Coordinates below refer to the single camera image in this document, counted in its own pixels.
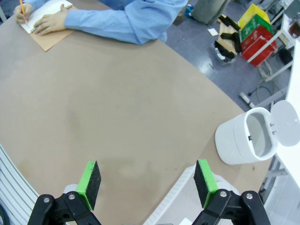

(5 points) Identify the red shopping bag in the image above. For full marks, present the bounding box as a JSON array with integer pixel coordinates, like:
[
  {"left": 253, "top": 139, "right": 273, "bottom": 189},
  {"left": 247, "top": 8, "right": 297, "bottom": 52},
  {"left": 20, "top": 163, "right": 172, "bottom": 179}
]
[{"left": 240, "top": 24, "right": 278, "bottom": 68}]

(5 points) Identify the person in blue shirt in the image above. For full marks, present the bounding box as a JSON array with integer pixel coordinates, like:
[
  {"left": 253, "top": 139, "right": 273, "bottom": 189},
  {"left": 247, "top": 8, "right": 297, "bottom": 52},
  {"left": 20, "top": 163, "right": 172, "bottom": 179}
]
[{"left": 23, "top": 0, "right": 189, "bottom": 45}]

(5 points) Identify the person's left hand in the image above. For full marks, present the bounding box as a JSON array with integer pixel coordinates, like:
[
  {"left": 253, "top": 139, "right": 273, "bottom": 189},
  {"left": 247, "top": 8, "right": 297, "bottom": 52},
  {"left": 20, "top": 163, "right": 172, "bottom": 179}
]
[{"left": 33, "top": 4, "right": 68, "bottom": 36}]

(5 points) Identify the white power strip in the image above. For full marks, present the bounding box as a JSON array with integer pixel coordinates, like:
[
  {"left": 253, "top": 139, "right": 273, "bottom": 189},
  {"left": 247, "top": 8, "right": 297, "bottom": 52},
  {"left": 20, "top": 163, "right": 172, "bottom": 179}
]
[{"left": 239, "top": 91, "right": 255, "bottom": 109}]

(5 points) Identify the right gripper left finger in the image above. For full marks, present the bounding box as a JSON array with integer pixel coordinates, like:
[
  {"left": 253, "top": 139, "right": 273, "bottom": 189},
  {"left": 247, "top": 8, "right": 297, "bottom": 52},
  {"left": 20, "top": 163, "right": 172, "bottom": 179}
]
[{"left": 27, "top": 160, "right": 103, "bottom": 225}]

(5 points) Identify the white perforated plastic basket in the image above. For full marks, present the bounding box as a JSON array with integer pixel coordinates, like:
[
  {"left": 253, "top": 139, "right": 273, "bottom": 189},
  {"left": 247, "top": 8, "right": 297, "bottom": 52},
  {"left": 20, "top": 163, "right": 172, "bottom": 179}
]
[{"left": 144, "top": 164, "right": 241, "bottom": 225}]

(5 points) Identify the white lidded trash bin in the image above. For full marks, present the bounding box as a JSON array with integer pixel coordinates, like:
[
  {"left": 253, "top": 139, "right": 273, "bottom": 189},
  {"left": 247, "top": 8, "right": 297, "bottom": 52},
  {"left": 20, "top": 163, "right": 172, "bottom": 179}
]
[{"left": 215, "top": 99, "right": 300, "bottom": 165}]

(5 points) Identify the person's right hand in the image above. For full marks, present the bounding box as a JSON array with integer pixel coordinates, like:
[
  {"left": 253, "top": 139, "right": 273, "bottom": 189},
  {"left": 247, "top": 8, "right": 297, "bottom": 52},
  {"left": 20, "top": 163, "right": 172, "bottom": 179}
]
[{"left": 13, "top": 2, "right": 33, "bottom": 24}]

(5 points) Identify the brown spiral notebook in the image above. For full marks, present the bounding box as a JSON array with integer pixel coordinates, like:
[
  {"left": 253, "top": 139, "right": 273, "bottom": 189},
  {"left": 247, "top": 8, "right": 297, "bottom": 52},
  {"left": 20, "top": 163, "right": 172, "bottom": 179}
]
[{"left": 18, "top": 0, "right": 79, "bottom": 52}]

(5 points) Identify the grey ribbed aluminium frame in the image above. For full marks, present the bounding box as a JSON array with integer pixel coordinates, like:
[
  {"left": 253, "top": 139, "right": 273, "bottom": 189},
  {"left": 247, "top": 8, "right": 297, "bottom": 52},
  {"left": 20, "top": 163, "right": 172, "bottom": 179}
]
[{"left": 0, "top": 143, "right": 40, "bottom": 225}]

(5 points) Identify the green shopping bag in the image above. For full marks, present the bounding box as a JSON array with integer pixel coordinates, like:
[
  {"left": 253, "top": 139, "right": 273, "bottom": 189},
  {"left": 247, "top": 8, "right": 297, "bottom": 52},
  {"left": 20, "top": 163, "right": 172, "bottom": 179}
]
[{"left": 239, "top": 13, "right": 275, "bottom": 47}]

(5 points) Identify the large white side table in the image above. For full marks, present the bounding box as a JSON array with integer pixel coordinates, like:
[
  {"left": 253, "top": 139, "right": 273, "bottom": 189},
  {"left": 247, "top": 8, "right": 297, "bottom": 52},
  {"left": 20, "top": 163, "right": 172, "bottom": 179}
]
[{"left": 257, "top": 39, "right": 300, "bottom": 225}]

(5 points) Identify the person's left forearm blue sleeve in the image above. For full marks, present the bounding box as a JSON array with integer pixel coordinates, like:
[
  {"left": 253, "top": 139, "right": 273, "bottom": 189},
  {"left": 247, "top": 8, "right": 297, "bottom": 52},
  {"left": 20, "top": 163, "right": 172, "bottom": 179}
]
[{"left": 64, "top": 8, "right": 150, "bottom": 45}]

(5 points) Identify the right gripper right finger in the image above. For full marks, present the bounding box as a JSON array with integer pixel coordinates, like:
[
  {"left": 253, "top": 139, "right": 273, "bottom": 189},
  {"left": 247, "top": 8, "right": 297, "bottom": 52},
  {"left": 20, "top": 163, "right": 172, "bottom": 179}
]
[{"left": 192, "top": 158, "right": 270, "bottom": 225}]

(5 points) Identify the blue can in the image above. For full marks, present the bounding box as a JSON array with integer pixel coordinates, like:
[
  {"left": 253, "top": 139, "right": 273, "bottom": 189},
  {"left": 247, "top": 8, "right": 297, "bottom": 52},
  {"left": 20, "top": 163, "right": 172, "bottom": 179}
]
[{"left": 184, "top": 4, "right": 194, "bottom": 18}]

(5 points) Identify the small white table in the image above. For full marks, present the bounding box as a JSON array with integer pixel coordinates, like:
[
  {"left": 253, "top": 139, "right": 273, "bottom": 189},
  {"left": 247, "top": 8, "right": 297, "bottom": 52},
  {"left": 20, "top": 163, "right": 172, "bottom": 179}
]
[{"left": 264, "top": 0, "right": 300, "bottom": 83}]

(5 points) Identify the yellow pencil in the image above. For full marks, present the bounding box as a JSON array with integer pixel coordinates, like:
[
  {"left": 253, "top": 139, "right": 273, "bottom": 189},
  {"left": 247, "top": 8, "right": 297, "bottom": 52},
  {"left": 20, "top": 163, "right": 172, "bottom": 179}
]
[{"left": 19, "top": 0, "right": 28, "bottom": 23}]

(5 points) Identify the glass jar with brown liquid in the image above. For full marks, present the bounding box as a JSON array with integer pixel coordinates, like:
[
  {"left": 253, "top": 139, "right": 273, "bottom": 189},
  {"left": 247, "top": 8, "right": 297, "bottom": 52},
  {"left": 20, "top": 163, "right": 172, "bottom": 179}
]
[{"left": 288, "top": 21, "right": 300, "bottom": 38}]

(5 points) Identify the wooden stand with black pads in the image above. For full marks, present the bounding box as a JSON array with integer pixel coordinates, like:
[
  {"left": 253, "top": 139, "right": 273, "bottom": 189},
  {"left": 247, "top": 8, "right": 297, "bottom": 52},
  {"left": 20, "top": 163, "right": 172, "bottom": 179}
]
[{"left": 214, "top": 14, "right": 242, "bottom": 64}]

